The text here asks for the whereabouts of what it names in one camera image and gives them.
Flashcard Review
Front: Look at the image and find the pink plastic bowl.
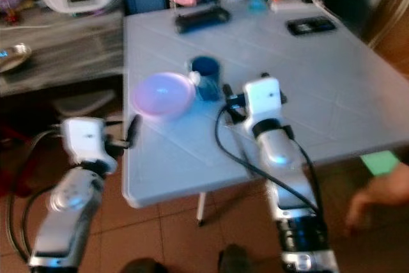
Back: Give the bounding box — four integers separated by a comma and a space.
131, 72, 196, 119

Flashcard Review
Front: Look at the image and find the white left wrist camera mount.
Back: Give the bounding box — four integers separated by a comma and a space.
61, 117, 118, 175

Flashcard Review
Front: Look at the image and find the blue cup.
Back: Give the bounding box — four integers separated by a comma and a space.
189, 56, 222, 102

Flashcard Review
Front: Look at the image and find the long black case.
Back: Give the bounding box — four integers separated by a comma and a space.
174, 4, 231, 34

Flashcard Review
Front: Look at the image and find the round metal plate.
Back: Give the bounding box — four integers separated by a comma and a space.
0, 42, 33, 74

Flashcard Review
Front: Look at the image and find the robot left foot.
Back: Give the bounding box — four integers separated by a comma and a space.
120, 258, 159, 273

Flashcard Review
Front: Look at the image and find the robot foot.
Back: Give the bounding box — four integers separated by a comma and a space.
219, 244, 258, 273
120, 258, 159, 273

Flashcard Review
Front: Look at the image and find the brown wooden door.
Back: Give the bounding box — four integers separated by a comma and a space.
363, 0, 409, 77

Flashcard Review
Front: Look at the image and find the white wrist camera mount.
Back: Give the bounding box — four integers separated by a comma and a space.
242, 76, 288, 125
61, 117, 118, 175

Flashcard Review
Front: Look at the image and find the flat black remote control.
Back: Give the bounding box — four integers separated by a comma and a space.
286, 15, 338, 36

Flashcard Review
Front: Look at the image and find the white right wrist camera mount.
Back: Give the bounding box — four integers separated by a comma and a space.
242, 76, 288, 125

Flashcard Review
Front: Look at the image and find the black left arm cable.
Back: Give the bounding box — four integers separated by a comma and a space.
5, 129, 65, 267

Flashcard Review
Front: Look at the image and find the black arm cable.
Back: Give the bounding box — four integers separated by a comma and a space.
5, 129, 65, 267
213, 105, 324, 216

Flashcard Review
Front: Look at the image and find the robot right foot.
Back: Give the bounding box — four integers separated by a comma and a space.
219, 244, 258, 273

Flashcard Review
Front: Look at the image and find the green flat object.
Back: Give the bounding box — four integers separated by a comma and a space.
359, 150, 401, 177

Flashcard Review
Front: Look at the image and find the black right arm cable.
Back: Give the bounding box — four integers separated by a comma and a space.
213, 105, 324, 216

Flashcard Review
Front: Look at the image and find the white bag under counter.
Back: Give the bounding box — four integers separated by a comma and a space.
53, 90, 117, 118

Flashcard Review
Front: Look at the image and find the grey stone counter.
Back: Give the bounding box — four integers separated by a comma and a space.
0, 8, 127, 98

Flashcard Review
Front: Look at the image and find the person's bare hand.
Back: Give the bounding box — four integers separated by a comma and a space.
344, 160, 409, 237

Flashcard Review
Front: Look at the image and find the white folding table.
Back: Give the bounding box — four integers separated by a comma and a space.
121, 0, 401, 226

